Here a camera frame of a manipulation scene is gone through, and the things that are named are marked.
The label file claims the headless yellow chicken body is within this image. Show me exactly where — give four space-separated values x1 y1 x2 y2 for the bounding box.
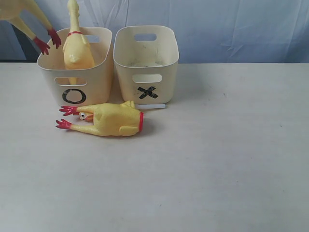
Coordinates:
56 101 144 136

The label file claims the yellow rubber chicken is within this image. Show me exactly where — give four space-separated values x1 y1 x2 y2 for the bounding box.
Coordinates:
62 0 95 70
0 0 62 56

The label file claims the cream bin marked X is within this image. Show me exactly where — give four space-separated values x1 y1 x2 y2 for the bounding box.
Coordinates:
113 25 179 104

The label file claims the detached yellow chicken head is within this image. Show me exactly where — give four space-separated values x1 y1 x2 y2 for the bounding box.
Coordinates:
79 112 93 121

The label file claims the cream bin marked O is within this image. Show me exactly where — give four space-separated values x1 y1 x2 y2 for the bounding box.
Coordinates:
37 27 113 106

